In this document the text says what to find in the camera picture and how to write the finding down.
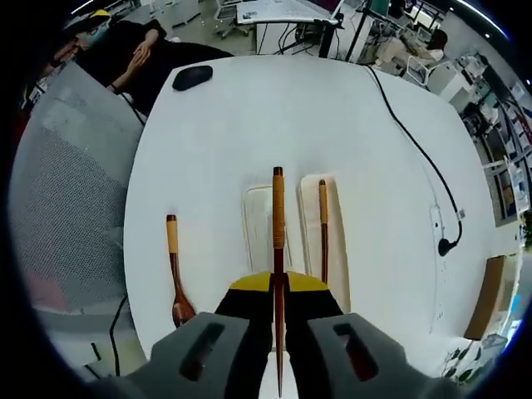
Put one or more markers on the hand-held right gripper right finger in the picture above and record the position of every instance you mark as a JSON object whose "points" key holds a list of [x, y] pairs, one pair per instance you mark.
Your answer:
{"points": [[357, 349]]}

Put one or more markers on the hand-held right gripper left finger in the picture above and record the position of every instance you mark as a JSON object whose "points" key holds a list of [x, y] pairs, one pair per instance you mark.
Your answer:
{"points": [[199, 349]]}

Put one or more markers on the beige cutlery case base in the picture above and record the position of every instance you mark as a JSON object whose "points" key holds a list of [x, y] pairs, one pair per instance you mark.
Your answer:
{"points": [[338, 249]]}

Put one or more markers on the brown wooden spoon utensil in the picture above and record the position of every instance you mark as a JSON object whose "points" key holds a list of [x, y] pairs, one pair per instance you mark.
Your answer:
{"points": [[172, 241]]}

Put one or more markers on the brown wooden chopstick utensil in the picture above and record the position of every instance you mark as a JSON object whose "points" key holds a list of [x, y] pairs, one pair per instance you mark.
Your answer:
{"points": [[278, 208], [323, 216]]}

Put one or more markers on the beige cutlery case lid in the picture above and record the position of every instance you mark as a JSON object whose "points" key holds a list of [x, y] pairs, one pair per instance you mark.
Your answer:
{"points": [[259, 224]]}

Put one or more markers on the potted green plant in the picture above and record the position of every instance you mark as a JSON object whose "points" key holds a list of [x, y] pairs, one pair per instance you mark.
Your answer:
{"points": [[459, 356]]}

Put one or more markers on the brown box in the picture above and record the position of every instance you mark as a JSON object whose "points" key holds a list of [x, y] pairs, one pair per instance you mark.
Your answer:
{"points": [[486, 295]]}

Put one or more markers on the white table socket plate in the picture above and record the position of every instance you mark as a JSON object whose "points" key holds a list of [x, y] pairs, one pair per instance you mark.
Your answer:
{"points": [[435, 217]]}

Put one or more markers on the grey mesh office chair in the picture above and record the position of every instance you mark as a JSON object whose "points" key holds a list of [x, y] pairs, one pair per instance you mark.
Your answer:
{"points": [[62, 187]]}

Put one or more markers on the black computer mouse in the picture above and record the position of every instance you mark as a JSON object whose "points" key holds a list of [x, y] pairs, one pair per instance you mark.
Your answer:
{"points": [[192, 78]]}

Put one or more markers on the storage shelf with white bins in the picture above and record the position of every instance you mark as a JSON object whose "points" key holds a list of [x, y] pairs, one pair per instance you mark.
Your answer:
{"points": [[511, 124]]}

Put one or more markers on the white laptop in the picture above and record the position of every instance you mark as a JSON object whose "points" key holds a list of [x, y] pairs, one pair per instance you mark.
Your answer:
{"points": [[287, 9]]}

